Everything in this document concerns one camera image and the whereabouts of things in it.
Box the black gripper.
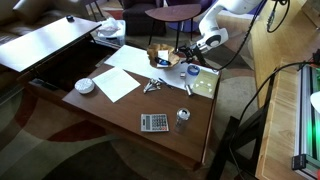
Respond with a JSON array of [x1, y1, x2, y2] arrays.
[[178, 44, 204, 64]]

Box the blue tape roll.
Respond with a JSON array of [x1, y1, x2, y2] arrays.
[[185, 64, 201, 78]]

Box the white card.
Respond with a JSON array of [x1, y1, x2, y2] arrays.
[[157, 49, 170, 68]]

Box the black sunglasses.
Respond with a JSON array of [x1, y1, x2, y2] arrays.
[[154, 56, 172, 67]]

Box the blue pen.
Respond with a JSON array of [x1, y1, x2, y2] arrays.
[[157, 77, 175, 90]]

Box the small silver metal cylinder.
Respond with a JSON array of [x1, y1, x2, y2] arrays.
[[185, 83, 194, 97]]

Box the dark round side table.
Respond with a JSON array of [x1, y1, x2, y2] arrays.
[[145, 3, 203, 51]]

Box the silver measuring spoon set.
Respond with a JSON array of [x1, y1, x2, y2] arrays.
[[143, 78, 162, 94]]

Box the white marble board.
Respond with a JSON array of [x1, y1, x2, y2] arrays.
[[104, 44, 221, 91]]

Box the dark brown armchair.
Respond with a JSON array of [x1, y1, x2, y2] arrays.
[[121, 0, 168, 37]]

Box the clear plastic storage bin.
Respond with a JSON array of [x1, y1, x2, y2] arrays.
[[94, 18, 127, 46]]

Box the brown wooden coffee table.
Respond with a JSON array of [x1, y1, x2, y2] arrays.
[[18, 33, 223, 171]]

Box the gray calculator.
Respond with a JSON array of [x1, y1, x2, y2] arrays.
[[140, 113, 170, 133]]

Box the white paper sheet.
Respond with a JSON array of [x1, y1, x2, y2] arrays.
[[92, 66, 142, 104]]

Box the crumpled plastic bag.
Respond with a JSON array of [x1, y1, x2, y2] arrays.
[[97, 17, 121, 36]]

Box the black workbench leg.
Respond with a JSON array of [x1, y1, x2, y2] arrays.
[[206, 106, 268, 180]]

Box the light wooden workbench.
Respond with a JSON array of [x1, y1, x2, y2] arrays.
[[249, 0, 320, 180]]

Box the raised brown table top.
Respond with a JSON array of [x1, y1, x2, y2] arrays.
[[0, 16, 103, 74]]

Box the brown leather sofa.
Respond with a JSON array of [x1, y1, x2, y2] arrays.
[[0, 0, 88, 44]]

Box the patterned red beige rug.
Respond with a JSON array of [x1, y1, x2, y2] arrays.
[[0, 19, 258, 180]]

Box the black cable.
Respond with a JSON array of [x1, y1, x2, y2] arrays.
[[199, 0, 269, 71], [266, 0, 291, 33], [229, 61, 316, 168]]

